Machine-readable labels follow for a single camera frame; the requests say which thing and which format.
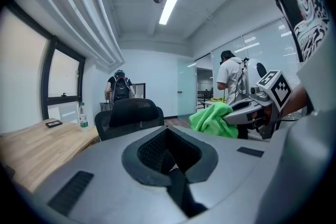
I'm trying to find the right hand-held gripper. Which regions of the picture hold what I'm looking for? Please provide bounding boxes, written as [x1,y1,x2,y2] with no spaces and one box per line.
[223,70,293,140]

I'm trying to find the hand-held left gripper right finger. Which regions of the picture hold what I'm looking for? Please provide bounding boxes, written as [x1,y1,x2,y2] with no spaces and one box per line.
[167,125,273,224]

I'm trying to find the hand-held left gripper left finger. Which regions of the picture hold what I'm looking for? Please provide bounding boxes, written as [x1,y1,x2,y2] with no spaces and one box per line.
[33,125,190,224]

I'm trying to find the bright green cloth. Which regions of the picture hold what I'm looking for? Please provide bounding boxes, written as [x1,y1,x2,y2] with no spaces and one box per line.
[188,102,239,139]

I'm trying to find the person's right forearm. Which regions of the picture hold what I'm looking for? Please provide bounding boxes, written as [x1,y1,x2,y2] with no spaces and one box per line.
[282,85,308,119]

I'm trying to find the black office chair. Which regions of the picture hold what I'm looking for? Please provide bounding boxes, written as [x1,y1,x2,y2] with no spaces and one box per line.
[94,98,165,142]

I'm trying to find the white hard-shell backpack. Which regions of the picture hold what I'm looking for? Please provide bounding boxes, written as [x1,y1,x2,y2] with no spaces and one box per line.
[237,58,268,97]

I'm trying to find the clear water bottle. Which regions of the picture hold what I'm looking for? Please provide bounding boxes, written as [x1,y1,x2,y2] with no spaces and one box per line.
[78,102,89,132]

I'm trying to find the frosted glass door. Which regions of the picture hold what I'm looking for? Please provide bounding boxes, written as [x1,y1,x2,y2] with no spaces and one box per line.
[177,59,197,119]

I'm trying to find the small black box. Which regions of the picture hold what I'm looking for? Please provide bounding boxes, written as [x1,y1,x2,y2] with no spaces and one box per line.
[45,118,63,129]

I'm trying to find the person's grey jeans legs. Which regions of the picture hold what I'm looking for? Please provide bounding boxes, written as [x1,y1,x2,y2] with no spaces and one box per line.
[262,110,335,224]

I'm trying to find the curved wooden desk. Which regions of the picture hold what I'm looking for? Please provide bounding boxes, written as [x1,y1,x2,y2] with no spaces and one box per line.
[0,118,101,194]

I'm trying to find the black backpack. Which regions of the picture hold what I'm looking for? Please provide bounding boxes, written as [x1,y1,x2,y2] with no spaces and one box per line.
[113,76,131,100]

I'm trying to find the black-framed window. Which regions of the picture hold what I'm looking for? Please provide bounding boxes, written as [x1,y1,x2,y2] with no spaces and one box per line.
[0,4,86,126]

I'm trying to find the long ceiling light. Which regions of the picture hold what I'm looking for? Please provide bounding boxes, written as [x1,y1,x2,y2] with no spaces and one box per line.
[159,0,187,26]

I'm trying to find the white ceiling pipes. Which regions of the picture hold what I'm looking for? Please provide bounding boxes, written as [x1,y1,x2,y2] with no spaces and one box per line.
[48,0,125,69]

